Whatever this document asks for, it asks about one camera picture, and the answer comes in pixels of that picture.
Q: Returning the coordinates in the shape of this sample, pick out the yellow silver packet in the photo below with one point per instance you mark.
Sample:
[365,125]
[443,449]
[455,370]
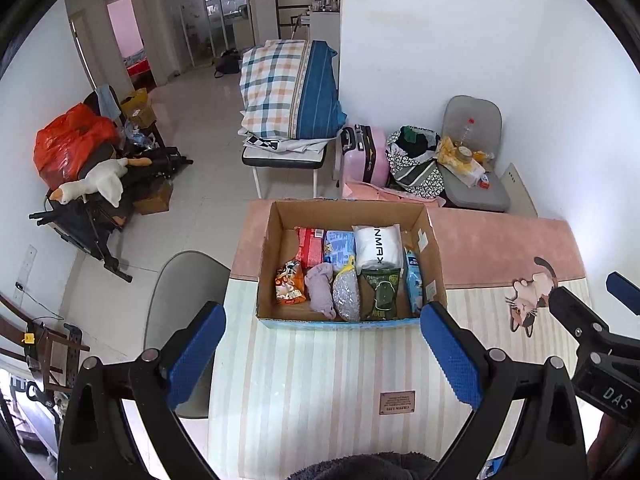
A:
[346,297]

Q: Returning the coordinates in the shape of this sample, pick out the white goose plush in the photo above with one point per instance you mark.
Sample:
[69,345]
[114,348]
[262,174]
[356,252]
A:
[100,180]

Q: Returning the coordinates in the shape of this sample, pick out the white cabinet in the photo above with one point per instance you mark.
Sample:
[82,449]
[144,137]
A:
[325,25]

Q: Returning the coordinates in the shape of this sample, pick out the dark fleece garment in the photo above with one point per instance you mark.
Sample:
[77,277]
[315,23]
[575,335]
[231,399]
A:
[360,467]

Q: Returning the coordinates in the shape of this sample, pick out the black green clothing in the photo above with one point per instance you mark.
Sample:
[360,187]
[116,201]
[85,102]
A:
[417,142]

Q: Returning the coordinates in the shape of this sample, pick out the small red white box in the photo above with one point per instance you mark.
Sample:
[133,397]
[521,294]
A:
[484,182]

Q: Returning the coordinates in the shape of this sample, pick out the white wall outlet plate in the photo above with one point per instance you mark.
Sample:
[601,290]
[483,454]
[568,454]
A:
[25,275]

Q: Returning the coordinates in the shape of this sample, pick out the grey padded chair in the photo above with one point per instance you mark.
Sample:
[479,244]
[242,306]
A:
[475,115]

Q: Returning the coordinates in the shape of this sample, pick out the green packet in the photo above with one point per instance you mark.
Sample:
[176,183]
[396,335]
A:
[380,295]

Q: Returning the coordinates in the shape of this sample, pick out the pink suitcase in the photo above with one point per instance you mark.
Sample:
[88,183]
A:
[367,155]

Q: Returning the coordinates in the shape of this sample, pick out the red bedding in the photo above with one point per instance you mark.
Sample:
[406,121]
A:
[137,67]

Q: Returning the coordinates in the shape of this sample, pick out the yellow plastic bag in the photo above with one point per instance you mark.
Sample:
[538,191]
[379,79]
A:
[445,157]

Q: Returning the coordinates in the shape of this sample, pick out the yellow tag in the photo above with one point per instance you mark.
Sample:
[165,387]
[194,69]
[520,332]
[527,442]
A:
[28,338]

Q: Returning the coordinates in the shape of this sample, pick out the brown tape roll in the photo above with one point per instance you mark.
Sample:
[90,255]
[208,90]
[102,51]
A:
[462,154]

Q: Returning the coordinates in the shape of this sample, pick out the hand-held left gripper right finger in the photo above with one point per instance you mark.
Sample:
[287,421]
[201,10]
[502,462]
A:
[452,355]

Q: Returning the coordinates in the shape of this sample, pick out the black perforated bracket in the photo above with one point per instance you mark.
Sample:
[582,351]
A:
[72,355]

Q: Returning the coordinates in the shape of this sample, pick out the light blue long packet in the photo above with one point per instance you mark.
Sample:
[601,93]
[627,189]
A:
[414,285]

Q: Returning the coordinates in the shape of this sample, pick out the blue white tissue packet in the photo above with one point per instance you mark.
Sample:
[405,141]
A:
[340,247]

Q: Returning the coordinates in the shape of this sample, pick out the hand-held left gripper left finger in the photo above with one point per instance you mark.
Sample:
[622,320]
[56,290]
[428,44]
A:
[197,355]

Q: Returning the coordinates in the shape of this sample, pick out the orange snack bag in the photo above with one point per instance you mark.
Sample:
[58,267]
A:
[481,155]

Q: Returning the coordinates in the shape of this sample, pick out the plaid and blue bedding bundle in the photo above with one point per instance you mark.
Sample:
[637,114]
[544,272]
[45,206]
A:
[270,85]

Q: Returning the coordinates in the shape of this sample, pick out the black folded frame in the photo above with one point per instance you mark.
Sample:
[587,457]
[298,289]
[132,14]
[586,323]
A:
[85,225]

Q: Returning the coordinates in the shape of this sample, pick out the small brown cardboard box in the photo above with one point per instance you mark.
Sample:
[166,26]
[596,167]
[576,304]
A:
[155,200]

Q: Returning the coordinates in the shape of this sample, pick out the red plastic bag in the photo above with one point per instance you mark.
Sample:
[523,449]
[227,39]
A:
[65,140]

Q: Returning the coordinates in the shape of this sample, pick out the clear plastic bottle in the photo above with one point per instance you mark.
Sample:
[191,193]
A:
[467,132]

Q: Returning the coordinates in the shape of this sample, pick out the light blue cloth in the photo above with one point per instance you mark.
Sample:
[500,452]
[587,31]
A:
[107,102]

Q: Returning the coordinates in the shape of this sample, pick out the white bench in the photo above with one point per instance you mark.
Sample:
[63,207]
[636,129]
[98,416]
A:
[280,157]

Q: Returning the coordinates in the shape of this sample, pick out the white flat panel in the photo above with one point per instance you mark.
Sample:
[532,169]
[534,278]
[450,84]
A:
[520,190]

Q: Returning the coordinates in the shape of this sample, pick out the white folded sheet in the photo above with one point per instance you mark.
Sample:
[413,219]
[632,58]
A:
[295,146]

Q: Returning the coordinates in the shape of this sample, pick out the yellow cardboard box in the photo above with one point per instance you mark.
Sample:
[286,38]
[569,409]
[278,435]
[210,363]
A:
[137,107]

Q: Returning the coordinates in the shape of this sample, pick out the orange white snack packet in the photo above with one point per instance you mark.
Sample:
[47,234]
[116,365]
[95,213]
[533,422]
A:
[290,285]

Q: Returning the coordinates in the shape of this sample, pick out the white packet with black print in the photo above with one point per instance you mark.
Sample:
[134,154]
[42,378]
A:
[377,250]

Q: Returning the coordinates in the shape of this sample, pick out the red snack packet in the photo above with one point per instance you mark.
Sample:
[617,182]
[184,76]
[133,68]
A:
[310,247]

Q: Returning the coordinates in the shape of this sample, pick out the glass sliding door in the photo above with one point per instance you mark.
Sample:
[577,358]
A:
[190,15]

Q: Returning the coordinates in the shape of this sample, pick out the grey round chair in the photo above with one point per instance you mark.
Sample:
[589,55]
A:
[180,280]

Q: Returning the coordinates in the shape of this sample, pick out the black white patterned tote bag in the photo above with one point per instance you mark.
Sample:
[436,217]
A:
[415,180]

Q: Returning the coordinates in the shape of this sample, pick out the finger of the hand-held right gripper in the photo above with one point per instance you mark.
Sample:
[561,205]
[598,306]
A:
[625,292]
[575,315]

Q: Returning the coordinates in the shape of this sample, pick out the brown wooden chair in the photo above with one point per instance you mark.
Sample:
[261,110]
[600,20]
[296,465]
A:
[50,345]

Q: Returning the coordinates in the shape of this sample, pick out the pink folded cloth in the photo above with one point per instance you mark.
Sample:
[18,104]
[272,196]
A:
[370,192]

